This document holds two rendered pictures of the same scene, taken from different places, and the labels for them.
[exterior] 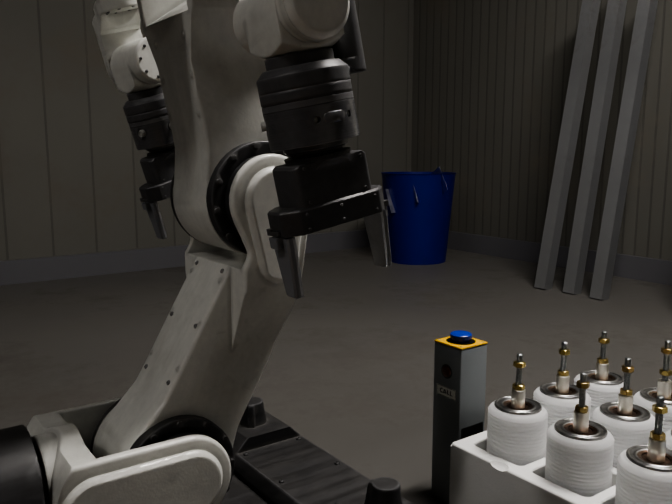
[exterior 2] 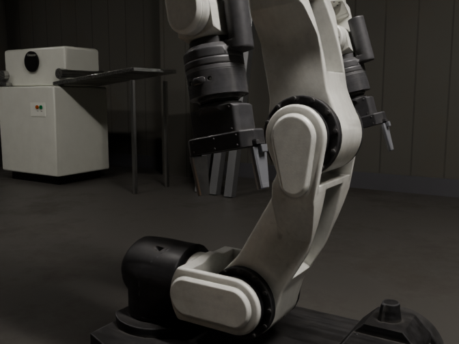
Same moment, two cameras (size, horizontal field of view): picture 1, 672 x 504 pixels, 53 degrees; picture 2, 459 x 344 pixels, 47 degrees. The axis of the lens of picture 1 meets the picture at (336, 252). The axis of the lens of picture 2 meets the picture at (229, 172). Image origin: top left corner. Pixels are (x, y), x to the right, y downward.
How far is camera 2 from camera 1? 0.80 m
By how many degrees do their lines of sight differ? 67
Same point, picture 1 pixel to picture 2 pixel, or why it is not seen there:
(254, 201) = (274, 136)
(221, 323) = (273, 217)
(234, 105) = (287, 70)
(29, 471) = (173, 262)
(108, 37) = not seen: hidden behind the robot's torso
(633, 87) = not seen: outside the picture
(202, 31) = (261, 24)
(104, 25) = not seen: hidden behind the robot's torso
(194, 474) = (231, 302)
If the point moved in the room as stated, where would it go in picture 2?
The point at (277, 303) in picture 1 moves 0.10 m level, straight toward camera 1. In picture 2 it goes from (299, 212) to (249, 218)
